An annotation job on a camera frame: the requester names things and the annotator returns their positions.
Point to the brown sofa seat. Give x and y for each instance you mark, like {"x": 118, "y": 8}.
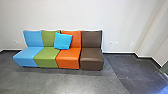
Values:
{"x": 91, "y": 53}

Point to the blue square cushion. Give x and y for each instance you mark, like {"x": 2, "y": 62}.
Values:
{"x": 62, "y": 41}

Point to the orange sofa seat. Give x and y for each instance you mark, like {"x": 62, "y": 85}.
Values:
{"x": 70, "y": 56}

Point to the green sofa seat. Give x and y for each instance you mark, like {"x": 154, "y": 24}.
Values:
{"x": 47, "y": 55}

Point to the blue sofa seat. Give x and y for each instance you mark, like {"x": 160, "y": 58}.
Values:
{"x": 28, "y": 51}

